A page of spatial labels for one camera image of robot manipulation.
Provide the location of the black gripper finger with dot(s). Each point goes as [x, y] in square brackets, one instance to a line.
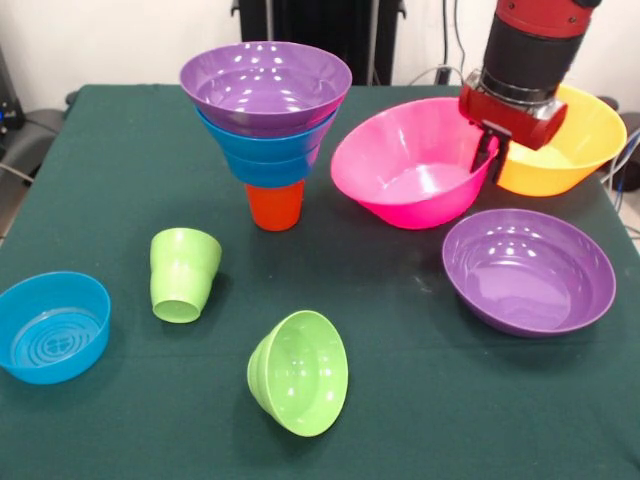
[482, 152]
[501, 162]

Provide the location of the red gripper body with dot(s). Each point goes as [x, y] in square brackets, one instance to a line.
[515, 120]

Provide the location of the pink bowl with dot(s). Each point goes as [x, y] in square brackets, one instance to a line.
[400, 150]

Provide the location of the deep smooth blue bowl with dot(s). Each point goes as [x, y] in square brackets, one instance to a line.
[270, 140]

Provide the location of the blue bowl with ringed bottom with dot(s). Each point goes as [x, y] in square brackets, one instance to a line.
[270, 172]
[50, 325]

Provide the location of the orange cup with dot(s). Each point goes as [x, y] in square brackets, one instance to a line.
[275, 207]

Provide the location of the purple bowl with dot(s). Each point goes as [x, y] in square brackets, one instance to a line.
[265, 80]
[525, 280]

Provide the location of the small green bowl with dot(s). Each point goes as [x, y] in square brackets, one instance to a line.
[300, 375]

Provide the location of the green cup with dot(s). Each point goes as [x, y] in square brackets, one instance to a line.
[182, 272]

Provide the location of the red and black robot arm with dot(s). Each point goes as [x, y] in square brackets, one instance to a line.
[535, 50]

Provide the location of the yellow-orange bowl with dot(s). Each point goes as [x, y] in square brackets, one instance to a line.
[585, 150]

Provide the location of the dark green tablecloth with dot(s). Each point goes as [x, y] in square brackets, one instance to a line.
[450, 400]

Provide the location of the black rounded seat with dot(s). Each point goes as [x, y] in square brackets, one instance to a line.
[37, 132]

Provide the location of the black equipment rack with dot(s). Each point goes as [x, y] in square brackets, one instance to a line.
[10, 115]

